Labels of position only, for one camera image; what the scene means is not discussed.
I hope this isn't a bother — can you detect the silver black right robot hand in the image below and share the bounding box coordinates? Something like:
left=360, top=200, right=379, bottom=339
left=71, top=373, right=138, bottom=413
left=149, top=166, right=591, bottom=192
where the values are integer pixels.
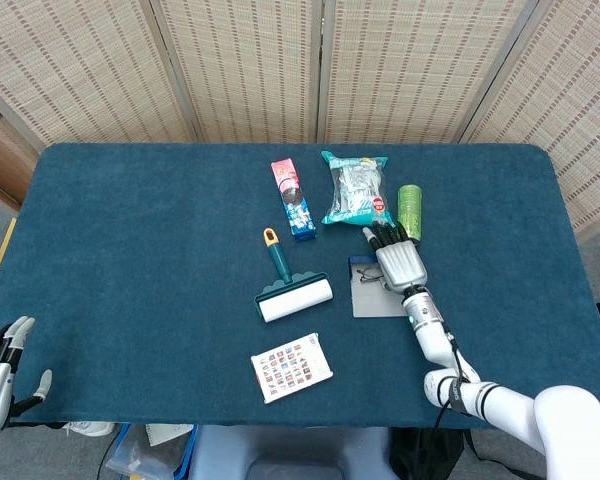
left=362, top=221, right=429, bottom=294

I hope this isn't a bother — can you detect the dark blue glasses case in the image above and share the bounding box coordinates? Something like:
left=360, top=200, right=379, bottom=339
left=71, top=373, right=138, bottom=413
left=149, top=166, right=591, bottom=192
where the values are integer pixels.
left=348, top=255, right=411, bottom=319

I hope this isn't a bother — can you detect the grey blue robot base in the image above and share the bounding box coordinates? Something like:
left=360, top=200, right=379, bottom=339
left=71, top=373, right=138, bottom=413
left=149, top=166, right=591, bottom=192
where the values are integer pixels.
left=187, top=424, right=399, bottom=480

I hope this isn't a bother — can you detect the pink and blue carton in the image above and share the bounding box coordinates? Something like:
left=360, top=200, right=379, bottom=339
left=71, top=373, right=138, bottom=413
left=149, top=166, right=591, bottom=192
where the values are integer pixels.
left=270, top=157, right=318, bottom=243

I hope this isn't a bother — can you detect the white postcard box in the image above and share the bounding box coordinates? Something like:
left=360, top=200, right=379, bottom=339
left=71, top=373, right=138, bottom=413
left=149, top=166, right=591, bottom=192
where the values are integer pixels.
left=250, top=332, right=334, bottom=405

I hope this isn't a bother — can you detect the green drink can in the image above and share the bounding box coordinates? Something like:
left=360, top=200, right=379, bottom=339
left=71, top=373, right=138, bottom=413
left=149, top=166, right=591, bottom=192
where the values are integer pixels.
left=397, top=183, right=424, bottom=246

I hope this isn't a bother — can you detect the teal plastic snack bag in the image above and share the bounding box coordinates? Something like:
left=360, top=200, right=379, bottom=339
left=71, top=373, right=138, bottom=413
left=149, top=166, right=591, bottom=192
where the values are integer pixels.
left=320, top=149, right=394, bottom=227

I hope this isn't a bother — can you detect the white shoe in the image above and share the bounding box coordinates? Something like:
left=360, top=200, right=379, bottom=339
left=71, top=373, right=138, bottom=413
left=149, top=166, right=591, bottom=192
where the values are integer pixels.
left=62, top=421, right=116, bottom=438

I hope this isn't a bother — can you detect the green white lint roller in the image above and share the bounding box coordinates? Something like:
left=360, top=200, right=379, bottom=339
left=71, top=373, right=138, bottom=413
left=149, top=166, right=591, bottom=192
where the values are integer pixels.
left=254, top=227, right=335, bottom=325

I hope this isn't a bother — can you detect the yellow board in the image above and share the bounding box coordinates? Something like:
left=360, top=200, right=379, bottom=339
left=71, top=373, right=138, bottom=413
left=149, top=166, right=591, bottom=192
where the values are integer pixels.
left=0, top=217, right=19, bottom=273

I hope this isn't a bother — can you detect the clear plastic bag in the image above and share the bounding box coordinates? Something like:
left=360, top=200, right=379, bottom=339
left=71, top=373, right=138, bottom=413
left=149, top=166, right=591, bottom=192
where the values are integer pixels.
left=104, top=439, right=175, bottom=480

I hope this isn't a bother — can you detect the white paper sheet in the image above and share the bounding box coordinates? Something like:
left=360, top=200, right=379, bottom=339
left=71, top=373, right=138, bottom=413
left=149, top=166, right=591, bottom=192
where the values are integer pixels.
left=144, top=423, right=195, bottom=448

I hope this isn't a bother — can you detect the black bag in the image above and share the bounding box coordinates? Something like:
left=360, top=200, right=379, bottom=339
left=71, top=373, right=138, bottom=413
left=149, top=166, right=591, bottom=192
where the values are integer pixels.
left=388, top=427, right=465, bottom=480

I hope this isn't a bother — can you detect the teal blue tablecloth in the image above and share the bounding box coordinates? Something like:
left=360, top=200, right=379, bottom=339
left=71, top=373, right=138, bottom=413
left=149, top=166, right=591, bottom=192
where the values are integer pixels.
left=0, top=142, right=600, bottom=431

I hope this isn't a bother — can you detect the blue plastic bin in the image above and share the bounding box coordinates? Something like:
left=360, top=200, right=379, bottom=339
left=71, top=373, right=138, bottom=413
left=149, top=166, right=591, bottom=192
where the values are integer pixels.
left=110, top=423, right=200, bottom=480

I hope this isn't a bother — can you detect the woven bamboo folding screen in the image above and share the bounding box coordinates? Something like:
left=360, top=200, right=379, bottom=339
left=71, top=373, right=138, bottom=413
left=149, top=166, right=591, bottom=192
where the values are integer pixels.
left=0, top=0, right=600, bottom=241

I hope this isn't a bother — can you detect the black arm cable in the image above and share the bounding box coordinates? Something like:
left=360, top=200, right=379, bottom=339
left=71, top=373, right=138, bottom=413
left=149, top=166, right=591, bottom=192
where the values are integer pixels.
left=432, top=322, right=474, bottom=431

